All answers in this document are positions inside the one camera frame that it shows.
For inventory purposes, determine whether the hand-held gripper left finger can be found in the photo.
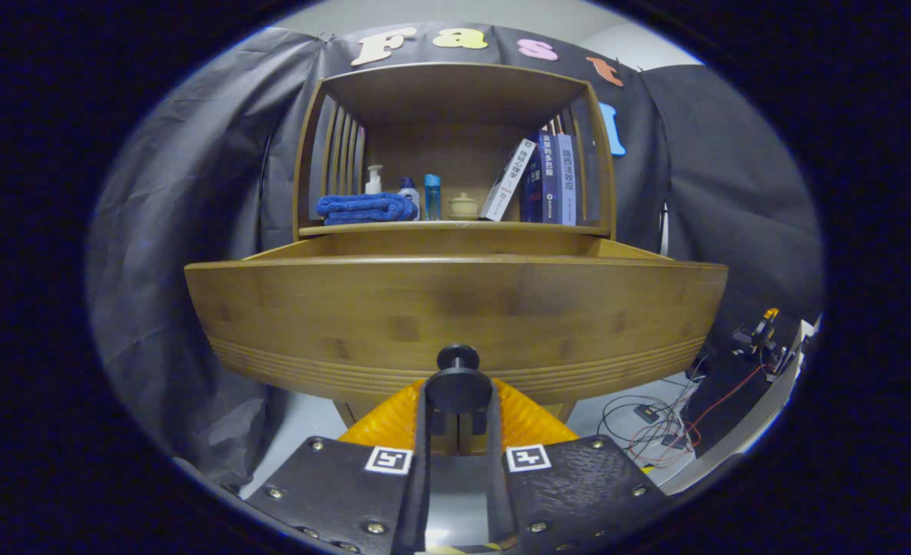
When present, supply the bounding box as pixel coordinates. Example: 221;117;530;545
241;378;433;555

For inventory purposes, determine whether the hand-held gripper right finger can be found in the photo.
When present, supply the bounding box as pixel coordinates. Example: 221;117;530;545
486;378;668;555

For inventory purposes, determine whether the wooden drawer with black knob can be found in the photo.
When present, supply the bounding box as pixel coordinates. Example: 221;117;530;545
184;235;730;436

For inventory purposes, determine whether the wooden cabinet door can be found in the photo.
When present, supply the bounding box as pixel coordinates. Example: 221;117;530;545
430;412;461;456
460;412;490;456

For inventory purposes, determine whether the wooden countertop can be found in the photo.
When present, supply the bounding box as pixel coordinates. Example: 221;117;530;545
299;220;610;237

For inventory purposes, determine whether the wooden cabinet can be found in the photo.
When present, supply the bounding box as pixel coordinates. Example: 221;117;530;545
292;62;618;456

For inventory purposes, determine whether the blue folded towel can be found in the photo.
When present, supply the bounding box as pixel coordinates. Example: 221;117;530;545
316;193;418;226

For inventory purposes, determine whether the black and orange equipment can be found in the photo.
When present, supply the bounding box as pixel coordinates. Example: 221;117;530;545
733;307;799;382

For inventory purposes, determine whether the white book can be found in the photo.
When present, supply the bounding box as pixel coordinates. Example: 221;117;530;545
479;138;537;223

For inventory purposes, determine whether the dark blue book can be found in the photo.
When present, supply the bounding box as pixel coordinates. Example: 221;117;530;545
521;131;560;224

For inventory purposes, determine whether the light blue book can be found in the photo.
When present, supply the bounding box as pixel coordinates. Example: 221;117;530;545
554;133;577;226

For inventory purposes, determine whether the bundle of floor cables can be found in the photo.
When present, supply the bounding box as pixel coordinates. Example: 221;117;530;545
598;358;707;463

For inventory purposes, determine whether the red cable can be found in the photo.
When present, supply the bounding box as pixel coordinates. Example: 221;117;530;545
629;364;766;467

